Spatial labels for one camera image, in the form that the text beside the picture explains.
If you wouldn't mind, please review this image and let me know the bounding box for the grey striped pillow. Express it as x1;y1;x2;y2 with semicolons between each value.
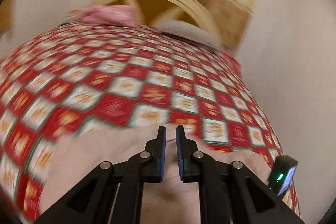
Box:
154;20;223;51

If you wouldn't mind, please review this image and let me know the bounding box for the beige quilted puffer jacket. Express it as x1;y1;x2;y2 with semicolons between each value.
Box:
39;123;274;224

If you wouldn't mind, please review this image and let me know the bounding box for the red checkered bear bedspread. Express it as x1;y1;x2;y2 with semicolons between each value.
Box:
0;21;301;223

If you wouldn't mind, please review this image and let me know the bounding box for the pink floral blanket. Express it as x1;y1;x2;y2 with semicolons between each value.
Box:
66;5;139;27

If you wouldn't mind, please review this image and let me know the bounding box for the cream wooden headboard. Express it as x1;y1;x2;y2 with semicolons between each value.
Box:
91;0;222;42

